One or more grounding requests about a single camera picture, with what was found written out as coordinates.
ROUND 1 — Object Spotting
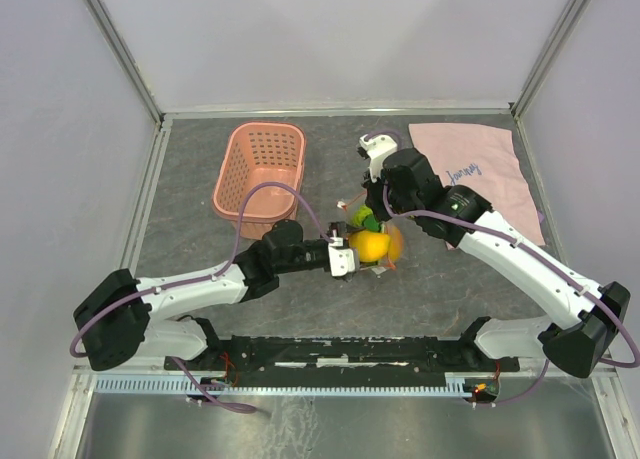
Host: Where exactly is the green toy fruit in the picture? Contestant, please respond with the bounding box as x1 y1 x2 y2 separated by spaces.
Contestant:
351 205 375 228

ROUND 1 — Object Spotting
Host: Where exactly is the toy peach slice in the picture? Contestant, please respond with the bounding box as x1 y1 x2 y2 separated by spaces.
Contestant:
363 215 382 232

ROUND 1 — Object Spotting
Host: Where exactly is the yellow toy mango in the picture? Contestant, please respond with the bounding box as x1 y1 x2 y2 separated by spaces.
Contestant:
348 230 390 263

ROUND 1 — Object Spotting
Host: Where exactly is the clear zip top bag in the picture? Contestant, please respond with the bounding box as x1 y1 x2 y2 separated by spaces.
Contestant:
337 192 404 275

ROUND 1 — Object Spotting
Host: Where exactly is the orange toy fruit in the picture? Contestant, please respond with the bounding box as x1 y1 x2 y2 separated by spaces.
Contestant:
386 223 404 262

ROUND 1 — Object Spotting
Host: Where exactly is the pink plastic basket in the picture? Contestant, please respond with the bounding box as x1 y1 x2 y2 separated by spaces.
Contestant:
211 122 306 240

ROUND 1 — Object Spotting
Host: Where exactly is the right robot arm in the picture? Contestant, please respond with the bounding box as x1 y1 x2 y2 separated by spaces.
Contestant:
358 144 631 378

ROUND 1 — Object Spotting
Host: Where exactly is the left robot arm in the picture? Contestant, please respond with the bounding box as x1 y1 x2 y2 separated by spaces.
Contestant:
70 220 360 372

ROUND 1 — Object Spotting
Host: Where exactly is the pink cloth with writing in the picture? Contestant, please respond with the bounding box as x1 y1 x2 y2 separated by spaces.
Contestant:
409 123 545 246

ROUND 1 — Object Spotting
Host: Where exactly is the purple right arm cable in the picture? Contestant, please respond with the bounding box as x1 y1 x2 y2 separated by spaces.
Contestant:
361 130 640 410

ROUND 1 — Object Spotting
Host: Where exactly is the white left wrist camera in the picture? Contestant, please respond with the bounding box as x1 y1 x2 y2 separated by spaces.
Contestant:
328 237 360 278

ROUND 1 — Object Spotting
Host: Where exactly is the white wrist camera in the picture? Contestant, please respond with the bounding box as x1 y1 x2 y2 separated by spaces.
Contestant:
328 237 360 278
357 134 398 182

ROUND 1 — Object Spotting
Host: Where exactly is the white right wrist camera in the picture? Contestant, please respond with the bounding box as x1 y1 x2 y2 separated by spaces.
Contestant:
357 134 398 182

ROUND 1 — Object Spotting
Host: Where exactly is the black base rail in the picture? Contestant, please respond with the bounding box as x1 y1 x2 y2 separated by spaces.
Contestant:
183 317 520 387

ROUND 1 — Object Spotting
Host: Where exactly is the light blue cable duct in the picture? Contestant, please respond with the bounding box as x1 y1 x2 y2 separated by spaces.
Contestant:
94 374 471 398

